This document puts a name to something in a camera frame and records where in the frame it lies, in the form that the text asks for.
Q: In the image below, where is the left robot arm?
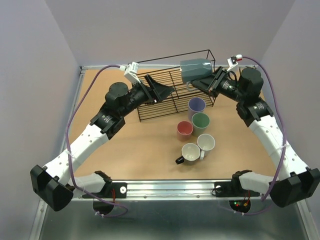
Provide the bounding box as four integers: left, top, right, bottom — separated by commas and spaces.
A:
30, 74, 175, 212

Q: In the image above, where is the green cup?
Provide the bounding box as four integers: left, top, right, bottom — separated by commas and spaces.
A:
191, 112, 211, 137

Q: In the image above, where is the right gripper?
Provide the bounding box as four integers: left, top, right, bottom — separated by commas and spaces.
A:
191, 65, 246, 103

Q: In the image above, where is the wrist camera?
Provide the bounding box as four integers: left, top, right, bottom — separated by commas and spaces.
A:
124, 61, 141, 84
226, 54, 243, 72

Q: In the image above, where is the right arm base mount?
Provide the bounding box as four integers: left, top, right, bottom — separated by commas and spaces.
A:
211, 179, 261, 198

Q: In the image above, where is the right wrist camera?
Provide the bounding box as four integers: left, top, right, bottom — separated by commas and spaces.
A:
226, 54, 243, 72

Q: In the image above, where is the white mug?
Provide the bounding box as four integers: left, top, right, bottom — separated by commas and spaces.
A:
197, 133, 216, 161

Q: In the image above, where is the black mug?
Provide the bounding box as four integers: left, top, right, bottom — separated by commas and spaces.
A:
175, 143, 201, 166

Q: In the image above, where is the purple cup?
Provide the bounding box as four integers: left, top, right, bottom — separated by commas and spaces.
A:
187, 97, 206, 121

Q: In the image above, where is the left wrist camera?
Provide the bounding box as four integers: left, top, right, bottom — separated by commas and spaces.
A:
124, 61, 141, 84

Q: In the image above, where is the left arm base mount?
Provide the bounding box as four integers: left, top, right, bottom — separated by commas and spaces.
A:
84, 182, 128, 199

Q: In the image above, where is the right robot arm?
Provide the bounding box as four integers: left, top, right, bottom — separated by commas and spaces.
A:
186, 67, 320, 208

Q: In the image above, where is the blue-grey mug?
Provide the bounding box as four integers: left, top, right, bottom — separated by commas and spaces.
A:
180, 58, 213, 92

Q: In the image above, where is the red cup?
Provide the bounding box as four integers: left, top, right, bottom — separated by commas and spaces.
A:
176, 121, 194, 142

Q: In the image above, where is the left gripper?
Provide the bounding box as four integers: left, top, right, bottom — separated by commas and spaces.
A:
120, 74, 174, 117

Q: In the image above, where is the aluminium front rail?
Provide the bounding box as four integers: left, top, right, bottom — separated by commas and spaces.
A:
72, 177, 276, 201

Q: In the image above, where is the black wire dish rack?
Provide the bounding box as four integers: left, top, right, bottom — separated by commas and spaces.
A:
137, 49, 216, 122

